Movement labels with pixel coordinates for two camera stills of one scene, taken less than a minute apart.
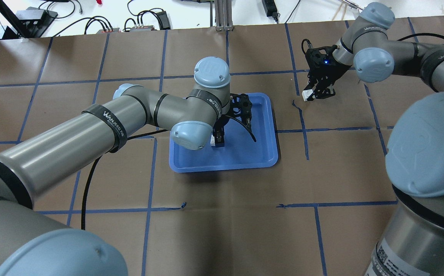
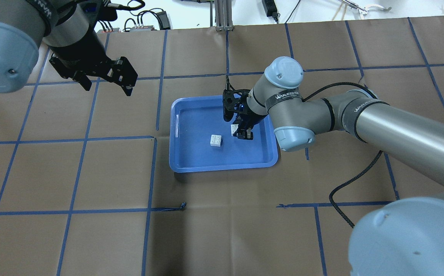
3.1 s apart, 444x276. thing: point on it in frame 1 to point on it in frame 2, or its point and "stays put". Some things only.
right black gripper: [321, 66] to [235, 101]
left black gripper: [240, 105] to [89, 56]
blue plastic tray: [241, 151] stays put
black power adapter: [270, 9] stays put
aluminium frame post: [223, 15] stays put
